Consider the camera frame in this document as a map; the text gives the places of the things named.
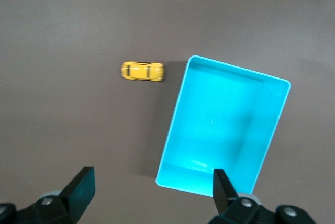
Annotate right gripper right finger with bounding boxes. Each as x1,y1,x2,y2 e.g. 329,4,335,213
209,169,280,224

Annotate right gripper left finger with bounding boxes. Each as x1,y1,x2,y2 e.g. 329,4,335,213
15,166,96,224

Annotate yellow beetle toy car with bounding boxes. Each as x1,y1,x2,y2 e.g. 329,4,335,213
120,61,165,83

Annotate turquoise plastic bin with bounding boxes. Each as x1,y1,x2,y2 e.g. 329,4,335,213
155,55,292,198

